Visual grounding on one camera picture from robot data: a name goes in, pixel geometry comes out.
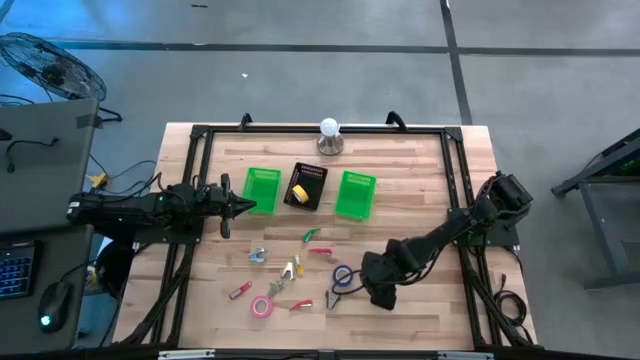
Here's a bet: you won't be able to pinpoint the green basket for staplers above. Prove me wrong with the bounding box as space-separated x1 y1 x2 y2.
333 170 378 222

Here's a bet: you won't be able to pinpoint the black aluminium table frame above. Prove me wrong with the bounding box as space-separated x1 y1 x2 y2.
119 110 539 349

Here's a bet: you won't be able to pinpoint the blue tape roll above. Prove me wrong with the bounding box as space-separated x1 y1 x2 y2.
331 264 355 288

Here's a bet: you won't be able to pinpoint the dark gray computer desk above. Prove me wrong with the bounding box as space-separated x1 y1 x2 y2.
0 223 95 356

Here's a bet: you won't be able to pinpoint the coiled black cable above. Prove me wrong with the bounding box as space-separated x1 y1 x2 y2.
492 272 529 329

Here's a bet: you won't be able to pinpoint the black round stool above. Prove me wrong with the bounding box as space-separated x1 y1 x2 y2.
93 238 135 301

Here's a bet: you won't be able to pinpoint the gray side table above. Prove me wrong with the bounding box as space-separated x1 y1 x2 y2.
0 97 100 235

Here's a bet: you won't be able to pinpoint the black computer mouse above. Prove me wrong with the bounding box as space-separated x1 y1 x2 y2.
37 280 75 334

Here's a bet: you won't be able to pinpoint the black floor cables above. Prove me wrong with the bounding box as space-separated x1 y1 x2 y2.
88 153 164 206

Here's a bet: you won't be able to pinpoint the black plastic basket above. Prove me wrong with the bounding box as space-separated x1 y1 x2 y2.
282 161 330 212

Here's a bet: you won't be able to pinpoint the white bulb brass lamp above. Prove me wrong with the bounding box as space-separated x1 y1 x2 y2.
316 117 345 157

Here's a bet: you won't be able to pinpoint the backlit black keyboard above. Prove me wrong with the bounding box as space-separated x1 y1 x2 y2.
0 239 39 301

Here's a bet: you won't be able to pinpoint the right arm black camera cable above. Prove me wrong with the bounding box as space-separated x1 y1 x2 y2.
333 269 369 296

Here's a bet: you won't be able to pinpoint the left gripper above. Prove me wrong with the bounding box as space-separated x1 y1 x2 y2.
207 172 258 239

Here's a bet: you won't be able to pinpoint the black floor fan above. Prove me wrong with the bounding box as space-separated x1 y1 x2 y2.
0 32 108 103

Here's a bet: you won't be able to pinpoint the pink tape roll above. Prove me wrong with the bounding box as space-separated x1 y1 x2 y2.
249 294 275 320

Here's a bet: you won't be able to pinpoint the silver metal bracket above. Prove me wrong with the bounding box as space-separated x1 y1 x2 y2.
437 351 496 360
157 349 217 360

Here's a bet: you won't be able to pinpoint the dark metal cart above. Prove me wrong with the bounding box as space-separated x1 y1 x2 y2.
550 127 640 291

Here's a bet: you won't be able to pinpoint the gray tape patch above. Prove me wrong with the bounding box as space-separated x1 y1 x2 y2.
75 113 104 129

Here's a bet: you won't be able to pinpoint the green basket for staple removers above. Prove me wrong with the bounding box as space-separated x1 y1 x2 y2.
241 166 283 216

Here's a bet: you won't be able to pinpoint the black cable on side table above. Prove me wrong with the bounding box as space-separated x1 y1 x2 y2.
5 136 60 174

